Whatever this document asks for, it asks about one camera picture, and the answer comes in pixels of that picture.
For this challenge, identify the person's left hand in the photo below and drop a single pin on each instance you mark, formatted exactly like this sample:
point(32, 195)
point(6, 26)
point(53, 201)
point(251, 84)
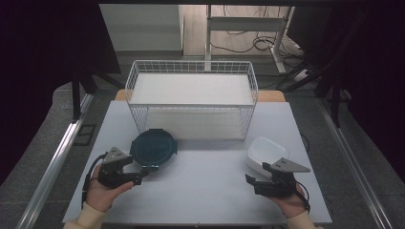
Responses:
point(100, 197)

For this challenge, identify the aluminium rail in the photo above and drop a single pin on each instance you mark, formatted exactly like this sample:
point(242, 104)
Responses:
point(54, 165)
point(353, 165)

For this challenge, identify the white cabinet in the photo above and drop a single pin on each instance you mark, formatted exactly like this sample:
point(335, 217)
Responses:
point(143, 27)

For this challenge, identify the black stand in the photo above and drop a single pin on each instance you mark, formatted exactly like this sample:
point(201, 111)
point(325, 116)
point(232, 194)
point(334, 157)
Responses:
point(334, 95)
point(76, 95)

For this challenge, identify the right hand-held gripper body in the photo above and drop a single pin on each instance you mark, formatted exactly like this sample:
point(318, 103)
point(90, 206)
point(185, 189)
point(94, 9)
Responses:
point(281, 184)

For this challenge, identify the dark curtain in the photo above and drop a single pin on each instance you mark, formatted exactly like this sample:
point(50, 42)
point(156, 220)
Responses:
point(379, 73)
point(35, 63)

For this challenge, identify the white rectangular container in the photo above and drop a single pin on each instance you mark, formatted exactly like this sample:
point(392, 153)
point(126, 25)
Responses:
point(264, 152)

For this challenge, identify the white metal desk frame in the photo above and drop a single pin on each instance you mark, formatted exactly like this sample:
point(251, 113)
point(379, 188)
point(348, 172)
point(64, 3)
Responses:
point(245, 24)

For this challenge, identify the person's right hand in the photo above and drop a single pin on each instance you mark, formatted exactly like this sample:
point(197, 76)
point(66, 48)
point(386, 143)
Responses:
point(293, 205)

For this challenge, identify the round container with dark lid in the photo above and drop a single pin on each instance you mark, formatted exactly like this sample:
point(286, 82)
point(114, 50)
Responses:
point(153, 149)

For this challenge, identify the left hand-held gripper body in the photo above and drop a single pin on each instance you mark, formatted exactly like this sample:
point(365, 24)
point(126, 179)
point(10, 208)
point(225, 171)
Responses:
point(111, 176)

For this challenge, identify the wooden table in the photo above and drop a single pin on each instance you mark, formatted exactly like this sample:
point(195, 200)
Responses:
point(270, 96)

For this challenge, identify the white power strip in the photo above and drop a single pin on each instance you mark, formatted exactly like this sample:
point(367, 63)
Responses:
point(301, 74)

